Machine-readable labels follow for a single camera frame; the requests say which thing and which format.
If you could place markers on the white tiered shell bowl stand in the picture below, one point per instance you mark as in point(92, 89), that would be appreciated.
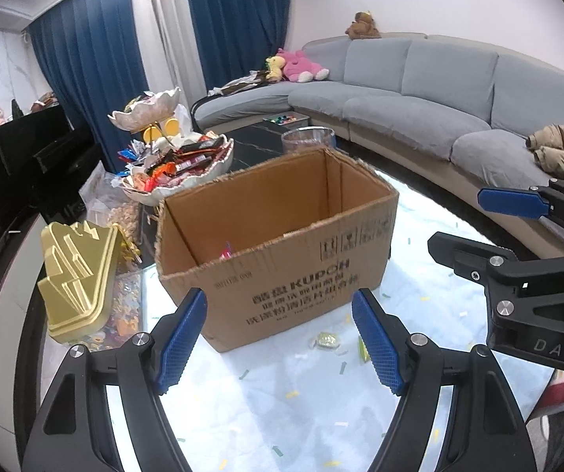
point(149, 113)

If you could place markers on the grey sectional sofa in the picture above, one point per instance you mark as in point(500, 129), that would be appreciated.
point(409, 108)

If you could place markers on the green gold candy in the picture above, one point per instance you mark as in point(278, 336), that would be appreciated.
point(327, 340)

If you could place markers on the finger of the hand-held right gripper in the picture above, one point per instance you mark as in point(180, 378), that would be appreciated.
point(513, 201)
point(459, 250)

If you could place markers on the gold lid candy container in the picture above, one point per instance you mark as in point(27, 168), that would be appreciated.
point(75, 275)

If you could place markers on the dark clothes pile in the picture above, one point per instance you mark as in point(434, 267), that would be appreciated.
point(237, 86)

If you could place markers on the light blue sprinkle tablecloth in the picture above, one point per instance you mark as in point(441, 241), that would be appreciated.
point(272, 403)

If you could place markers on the black piano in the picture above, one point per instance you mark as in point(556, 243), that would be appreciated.
point(40, 147)

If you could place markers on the clear bag of peanuts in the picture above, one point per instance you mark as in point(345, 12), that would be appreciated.
point(109, 206)

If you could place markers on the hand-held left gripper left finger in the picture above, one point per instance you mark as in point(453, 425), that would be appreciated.
point(181, 344)

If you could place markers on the pink plush toy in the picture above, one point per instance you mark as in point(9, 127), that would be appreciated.
point(301, 66)

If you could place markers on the brown basket of items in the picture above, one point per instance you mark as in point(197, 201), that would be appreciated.
point(43, 103)

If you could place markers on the blue curtain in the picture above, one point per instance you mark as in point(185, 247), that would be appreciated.
point(237, 14)
point(90, 59)

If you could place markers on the brown cardboard box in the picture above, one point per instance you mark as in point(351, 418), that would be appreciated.
point(286, 285)

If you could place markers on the grey television cabinet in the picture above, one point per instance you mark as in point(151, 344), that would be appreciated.
point(1, 265)

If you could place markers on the black metronome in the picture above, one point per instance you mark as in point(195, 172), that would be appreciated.
point(16, 109)

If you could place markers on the yellow plush toy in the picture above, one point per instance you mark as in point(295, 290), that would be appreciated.
point(274, 66)

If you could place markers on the heap of small wrapped candies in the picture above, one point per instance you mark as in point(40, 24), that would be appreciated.
point(139, 103)

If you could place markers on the pink snack packet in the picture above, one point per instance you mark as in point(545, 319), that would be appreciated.
point(226, 254)

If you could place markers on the clear round chocolate jar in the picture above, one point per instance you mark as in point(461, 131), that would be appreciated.
point(306, 140)

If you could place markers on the brown plush bear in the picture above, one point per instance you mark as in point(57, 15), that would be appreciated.
point(363, 27)

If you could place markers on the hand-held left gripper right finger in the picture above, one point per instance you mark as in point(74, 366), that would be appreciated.
point(377, 344)

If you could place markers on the green snack packet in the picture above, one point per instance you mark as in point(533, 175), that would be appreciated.
point(362, 349)

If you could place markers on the beige puffer jacket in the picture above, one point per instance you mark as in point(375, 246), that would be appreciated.
point(562, 150)

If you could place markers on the white sheer curtain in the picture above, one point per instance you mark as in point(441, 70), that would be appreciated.
point(168, 34)

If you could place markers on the heap of assorted bowl snacks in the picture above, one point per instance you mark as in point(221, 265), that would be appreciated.
point(178, 167)

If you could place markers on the grey storage bin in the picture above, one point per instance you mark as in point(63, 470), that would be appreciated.
point(282, 120)

